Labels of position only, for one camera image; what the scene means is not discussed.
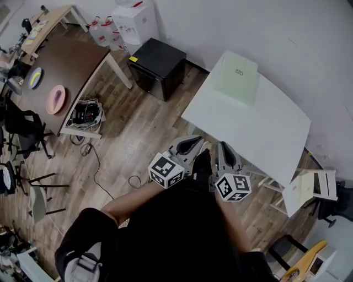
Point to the black cube cabinet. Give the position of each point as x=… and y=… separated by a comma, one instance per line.
x=160, y=63

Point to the person's black clothing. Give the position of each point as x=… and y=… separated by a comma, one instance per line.
x=171, y=234

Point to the white table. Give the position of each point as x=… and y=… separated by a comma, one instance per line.
x=262, y=129

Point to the person's white shoe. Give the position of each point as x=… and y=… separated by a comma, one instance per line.
x=206, y=145

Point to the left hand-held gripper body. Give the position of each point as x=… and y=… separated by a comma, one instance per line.
x=165, y=170

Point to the person's black trouser leg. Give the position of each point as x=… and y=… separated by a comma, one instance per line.
x=202, y=165

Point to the person's left forearm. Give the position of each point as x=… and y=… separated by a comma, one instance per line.
x=132, y=201

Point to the black frame stool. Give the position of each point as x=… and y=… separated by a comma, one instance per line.
x=284, y=246

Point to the black power adapter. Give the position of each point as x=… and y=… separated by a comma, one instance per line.
x=87, y=148

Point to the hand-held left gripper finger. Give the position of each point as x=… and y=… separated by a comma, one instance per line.
x=191, y=154
x=184, y=140

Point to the light green item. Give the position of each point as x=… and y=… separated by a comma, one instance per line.
x=235, y=80

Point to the papers on wooden desk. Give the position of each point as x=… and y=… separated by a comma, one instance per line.
x=37, y=31

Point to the yellow curved object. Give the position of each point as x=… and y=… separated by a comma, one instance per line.
x=309, y=256

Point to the light wooden desk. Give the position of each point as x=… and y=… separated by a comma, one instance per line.
x=55, y=19

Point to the grey shell chair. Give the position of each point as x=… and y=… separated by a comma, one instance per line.
x=40, y=203

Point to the chair with white patterned cushion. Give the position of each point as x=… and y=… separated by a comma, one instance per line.
x=7, y=177

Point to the purple plate with yellow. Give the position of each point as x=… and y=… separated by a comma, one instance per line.
x=36, y=78

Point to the black swivel chair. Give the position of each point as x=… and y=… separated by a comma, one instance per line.
x=337, y=201

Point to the black mesh office chair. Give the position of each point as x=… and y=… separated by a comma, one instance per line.
x=26, y=126

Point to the white shelf board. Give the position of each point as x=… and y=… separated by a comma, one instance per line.
x=33, y=265

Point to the small white box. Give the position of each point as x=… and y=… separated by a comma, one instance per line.
x=321, y=261

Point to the white folding chair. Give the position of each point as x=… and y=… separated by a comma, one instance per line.
x=306, y=190

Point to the person's right forearm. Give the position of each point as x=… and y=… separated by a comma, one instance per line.
x=238, y=225

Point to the dark brown table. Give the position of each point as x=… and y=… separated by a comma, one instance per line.
x=71, y=66

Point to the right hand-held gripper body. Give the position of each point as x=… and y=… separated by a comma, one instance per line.
x=233, y=188

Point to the clear jug with red cap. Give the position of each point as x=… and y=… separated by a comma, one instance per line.
x=116, y=40
x=97, y=31
x=108, y=26

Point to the pink plate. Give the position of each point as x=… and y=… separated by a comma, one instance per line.
x=56, y=99

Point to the grey lamp head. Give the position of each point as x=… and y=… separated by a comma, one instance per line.
x=15, y=86

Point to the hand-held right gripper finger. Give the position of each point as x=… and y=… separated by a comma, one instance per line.
x=234, y=159
x=222, y=157

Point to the white water dispenser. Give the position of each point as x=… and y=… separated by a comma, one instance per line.
x=138, y=19

